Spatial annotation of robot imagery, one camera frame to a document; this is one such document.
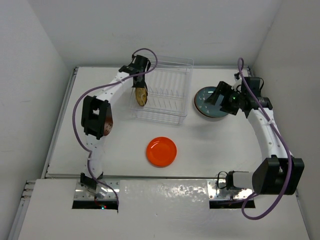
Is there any yellow brown plate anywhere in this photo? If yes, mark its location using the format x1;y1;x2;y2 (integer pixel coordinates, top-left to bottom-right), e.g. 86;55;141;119
135;86;148;107

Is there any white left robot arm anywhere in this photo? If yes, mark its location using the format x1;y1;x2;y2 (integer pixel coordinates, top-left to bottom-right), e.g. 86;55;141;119
80;55;151;190

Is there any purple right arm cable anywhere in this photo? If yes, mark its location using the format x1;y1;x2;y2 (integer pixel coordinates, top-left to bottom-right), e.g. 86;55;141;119
237;57;293;220

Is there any red teal floral plate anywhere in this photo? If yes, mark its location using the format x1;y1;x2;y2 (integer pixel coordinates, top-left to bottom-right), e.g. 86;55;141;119
193;96;228;121

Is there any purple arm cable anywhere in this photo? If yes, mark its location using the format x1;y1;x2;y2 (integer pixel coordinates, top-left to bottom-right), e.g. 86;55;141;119
72;48;159;208
237;57;293;220

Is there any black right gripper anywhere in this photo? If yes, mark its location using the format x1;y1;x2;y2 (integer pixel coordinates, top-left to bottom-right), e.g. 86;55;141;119
205;81;245;115

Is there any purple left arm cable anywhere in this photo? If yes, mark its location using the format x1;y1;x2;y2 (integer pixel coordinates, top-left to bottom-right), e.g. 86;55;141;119
72;48;159;208

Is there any orange plate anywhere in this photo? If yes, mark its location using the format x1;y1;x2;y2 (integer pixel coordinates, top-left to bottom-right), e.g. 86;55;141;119
145;136;178;168

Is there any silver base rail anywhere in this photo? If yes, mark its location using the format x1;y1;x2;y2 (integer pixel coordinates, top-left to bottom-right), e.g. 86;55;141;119
22;174;253;204

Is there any white wire dish rack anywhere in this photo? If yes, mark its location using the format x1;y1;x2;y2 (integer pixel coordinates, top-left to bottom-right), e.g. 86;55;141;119
129;55;194;125

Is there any dark teal plate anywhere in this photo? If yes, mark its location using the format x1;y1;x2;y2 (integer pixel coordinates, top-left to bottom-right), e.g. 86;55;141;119
193;86;228;118

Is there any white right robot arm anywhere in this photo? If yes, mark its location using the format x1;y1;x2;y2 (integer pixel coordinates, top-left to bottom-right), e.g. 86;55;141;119
204;74;305;195

